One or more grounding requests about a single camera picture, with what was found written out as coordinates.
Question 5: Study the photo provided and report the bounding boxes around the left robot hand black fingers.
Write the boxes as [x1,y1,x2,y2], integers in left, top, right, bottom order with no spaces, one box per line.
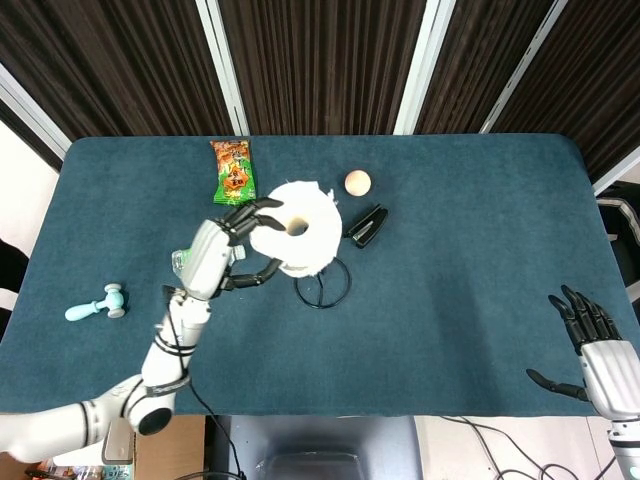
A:
[172,196,285,302]

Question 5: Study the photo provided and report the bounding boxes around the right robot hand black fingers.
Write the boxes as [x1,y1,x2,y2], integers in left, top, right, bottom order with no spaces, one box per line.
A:
[525,284,637,420]

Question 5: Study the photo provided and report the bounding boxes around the white paper towel roll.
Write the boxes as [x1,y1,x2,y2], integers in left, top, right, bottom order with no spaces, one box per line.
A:
[248,179,345,278]

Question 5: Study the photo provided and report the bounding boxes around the clear bottle green label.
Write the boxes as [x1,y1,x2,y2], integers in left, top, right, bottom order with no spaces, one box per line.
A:
[171,243,248,279]

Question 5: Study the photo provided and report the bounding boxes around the orange green snack packet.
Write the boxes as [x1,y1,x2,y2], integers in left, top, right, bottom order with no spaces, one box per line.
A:
[209,139,259,207]

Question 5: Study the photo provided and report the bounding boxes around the light blue toy hammer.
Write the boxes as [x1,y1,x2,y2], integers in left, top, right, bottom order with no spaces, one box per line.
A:
[64,282,127,323]

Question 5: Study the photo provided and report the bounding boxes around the black chair with white trim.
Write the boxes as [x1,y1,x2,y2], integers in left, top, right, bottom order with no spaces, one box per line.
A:
[594,180,640,302]

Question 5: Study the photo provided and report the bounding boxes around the black stapler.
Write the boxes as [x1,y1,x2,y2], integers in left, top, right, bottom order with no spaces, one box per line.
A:
[344,202,390,249]

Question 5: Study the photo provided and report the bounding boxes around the beige wooden ball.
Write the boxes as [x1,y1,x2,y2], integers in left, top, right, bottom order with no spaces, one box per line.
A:
[344,169,373,198]

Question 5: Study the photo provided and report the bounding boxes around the blue felt table cover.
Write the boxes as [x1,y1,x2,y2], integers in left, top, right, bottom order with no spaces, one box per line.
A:
[0,133,640,418]

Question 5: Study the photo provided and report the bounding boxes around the black object beside table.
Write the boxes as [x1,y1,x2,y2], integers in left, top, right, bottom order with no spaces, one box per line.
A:
[0,237,32,341]

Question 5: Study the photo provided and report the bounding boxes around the brown cardboard box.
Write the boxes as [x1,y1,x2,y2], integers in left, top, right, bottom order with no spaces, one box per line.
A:
[27,414,207,480]

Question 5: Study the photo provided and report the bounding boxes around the grey flat device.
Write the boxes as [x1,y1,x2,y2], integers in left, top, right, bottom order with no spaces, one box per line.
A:
[101,417,137,467]

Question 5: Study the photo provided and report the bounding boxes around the dark brown curtain panel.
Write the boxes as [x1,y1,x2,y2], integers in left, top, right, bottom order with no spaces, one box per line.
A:
[0,0,234,171]
[218,0,430,137]
[492,0,640,184]
[414,0,557,135]

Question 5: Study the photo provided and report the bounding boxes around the white box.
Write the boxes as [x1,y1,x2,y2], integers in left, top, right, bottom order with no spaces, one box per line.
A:
[49,439,109,469]

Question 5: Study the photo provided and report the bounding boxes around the black wire roll stand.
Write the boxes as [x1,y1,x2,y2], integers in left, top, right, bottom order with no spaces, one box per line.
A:
[293,257,353,309]

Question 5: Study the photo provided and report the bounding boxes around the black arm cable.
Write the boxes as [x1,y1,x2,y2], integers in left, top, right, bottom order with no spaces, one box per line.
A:
[158,284,247,480]

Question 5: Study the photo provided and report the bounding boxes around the black floor cable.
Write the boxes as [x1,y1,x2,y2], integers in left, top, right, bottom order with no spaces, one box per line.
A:
[438,414,617,480]

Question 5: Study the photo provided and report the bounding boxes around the white partition post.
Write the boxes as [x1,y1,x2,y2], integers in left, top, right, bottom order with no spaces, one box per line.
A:
[0,63,72,159]
[479,0,572,135]
[195,0,251,137]
[592,146,640,197]
[393,0,457,136]

